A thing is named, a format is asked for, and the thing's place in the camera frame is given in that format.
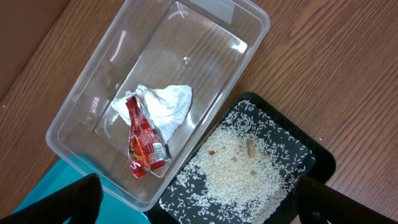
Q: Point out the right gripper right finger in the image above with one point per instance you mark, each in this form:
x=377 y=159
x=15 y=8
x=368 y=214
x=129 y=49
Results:
x=318 y=203

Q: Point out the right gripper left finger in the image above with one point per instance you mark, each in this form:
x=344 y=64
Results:
x=78 y=202

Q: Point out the rice leftovers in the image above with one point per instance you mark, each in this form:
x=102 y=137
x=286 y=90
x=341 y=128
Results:
x=236 y=168

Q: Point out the black plastic tray bin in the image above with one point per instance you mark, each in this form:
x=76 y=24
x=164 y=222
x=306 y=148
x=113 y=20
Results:
x=320 y=155

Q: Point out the white tissue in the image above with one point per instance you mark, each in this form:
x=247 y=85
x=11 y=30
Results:
x=167 y=107

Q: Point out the red snack wrapper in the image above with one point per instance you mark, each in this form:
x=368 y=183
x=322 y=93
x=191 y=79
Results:
x=146 y=149

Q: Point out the teal serving tray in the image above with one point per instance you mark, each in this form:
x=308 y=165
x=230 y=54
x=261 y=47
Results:
x=61 y=175

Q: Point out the clear plastic bin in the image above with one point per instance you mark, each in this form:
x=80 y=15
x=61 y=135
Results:
x=152 y=48

